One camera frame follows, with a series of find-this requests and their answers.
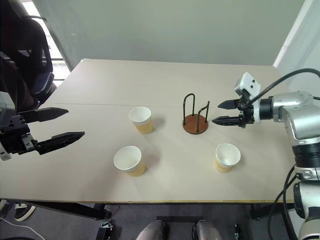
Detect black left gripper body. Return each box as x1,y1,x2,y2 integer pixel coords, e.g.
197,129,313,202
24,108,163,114
0,114,41,156

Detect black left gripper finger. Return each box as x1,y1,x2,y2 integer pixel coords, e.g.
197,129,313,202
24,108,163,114
36,131,86,156
18,107,70,124

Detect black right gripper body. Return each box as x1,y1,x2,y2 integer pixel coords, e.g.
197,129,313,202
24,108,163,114
237,90,256,129

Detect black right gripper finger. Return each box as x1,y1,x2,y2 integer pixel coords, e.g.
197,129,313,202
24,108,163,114
217,98,242,110
211,115,241,127

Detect white and tan paper cup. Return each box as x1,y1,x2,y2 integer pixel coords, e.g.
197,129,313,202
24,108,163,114
214,142,242,174
113,145,147,178
128,106,154,135

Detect black office chair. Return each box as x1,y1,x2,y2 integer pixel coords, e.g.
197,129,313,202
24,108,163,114
0,0,57,114

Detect black and white sneaker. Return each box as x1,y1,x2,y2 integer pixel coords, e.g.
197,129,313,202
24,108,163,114
14,203,37,222

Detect grey rounded shape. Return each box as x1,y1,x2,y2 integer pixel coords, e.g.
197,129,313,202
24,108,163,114
136,221,167,240
195,219,224,240

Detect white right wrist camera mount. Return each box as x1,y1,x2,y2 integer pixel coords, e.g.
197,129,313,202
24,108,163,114
233,72,262,124

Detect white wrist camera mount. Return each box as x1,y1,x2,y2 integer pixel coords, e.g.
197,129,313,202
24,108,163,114
233,72,262,124
0,91,16,161

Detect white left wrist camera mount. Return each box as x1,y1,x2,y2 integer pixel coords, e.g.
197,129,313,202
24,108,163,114
0,91,16,161

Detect brown cup holder stand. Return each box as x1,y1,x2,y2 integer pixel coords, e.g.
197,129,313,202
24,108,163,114
182,93,211,135

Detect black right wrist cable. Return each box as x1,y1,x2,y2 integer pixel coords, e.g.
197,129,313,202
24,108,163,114
243,68,320,109

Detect black table frame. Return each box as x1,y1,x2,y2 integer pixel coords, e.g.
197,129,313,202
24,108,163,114
0,198,112,221

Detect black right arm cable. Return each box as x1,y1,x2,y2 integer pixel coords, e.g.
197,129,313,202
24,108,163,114
267,164,300,240

